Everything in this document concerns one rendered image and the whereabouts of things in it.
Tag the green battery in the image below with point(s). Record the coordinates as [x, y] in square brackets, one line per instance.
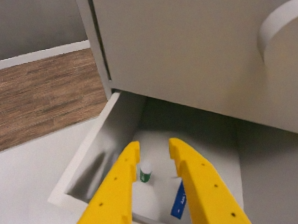
[145, 171]

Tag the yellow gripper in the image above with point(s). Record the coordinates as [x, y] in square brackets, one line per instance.
[209, 199]

